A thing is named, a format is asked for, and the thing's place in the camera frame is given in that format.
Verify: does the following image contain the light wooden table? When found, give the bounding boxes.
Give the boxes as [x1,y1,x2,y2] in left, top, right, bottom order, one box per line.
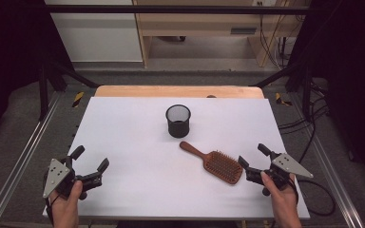
[94,85,265,100]

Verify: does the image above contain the brown wooden hairbrush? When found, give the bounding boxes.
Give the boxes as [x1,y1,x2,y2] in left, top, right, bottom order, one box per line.
[179,141,244,185]

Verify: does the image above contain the white cabinet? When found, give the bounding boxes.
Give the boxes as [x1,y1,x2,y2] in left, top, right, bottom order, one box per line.
[44,0,144,63]

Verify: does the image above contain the person's left hand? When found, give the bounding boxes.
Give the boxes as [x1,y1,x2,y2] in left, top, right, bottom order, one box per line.
[48,180,84,221]

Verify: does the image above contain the black floor cables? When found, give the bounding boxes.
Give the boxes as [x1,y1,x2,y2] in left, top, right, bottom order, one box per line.
[278,79,332,163]

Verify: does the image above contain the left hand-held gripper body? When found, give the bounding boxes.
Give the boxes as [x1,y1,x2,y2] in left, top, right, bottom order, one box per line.
[42,156,88,201]

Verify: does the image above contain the black horizontal frame bar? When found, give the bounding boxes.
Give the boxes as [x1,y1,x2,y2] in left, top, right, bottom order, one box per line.
[44,4,312,15]

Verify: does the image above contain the black curtain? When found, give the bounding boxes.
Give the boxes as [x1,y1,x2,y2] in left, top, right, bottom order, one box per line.
[288,0,365,185]
[0,0,74,148]

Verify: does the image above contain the black diagonal frame strut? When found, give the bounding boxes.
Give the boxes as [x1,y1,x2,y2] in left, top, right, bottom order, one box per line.
[48,60,100,89]
[249,62,302,88]

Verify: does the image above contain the black frame post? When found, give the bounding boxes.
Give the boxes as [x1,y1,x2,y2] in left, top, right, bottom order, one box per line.
[38,63,49,122]
[301,66,314,122]

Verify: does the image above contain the light wooden desk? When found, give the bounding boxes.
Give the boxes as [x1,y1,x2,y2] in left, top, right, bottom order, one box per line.
[132,0,300,68]

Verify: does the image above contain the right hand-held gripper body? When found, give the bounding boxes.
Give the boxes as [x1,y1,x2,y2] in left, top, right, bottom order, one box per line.
[263,152,314,192]

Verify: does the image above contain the black mesh pen holder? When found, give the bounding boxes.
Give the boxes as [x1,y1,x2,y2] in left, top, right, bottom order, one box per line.
[165,104,192,139]

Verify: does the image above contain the aluminium rail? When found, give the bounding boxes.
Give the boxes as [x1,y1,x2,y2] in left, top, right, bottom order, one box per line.
[0,91,62,228]
[289,93,365,228]

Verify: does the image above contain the person's right hand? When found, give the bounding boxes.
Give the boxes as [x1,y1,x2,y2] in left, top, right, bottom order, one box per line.
[260,171,299,218]

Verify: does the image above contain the yellow black tape strip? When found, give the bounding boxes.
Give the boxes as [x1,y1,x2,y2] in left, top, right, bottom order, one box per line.
[275,92,293,106]
[72,91,86,108]

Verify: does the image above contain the bundle of black cables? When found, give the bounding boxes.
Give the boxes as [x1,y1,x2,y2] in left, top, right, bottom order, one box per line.
[258,0,300,71]

